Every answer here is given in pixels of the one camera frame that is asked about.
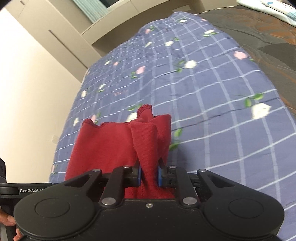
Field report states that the red knit garment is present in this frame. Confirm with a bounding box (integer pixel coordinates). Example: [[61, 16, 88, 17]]
[[65, 104, 174, 199]]

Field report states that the person's left hand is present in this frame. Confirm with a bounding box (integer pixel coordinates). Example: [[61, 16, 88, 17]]
[[0, 209, 24, 241]]

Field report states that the blue plaid floral quilt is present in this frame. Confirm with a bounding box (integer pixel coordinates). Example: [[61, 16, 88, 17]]
[[50, 12, 295, 240]]

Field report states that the beige built-in cabinet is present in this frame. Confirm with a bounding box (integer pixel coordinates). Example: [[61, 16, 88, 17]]
[[4, 1, 205, 81]]

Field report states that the grey orange quilted bedspread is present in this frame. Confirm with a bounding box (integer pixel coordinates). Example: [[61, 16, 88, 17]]
[[199, 6, 295, 113]]

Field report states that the teal curtain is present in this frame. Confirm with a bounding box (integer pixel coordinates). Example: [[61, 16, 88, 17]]
[[73, 0, 108, 23]]

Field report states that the white patterned pillow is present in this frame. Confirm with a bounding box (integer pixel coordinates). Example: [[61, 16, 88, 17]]
[[236, 0, 295, 26]]

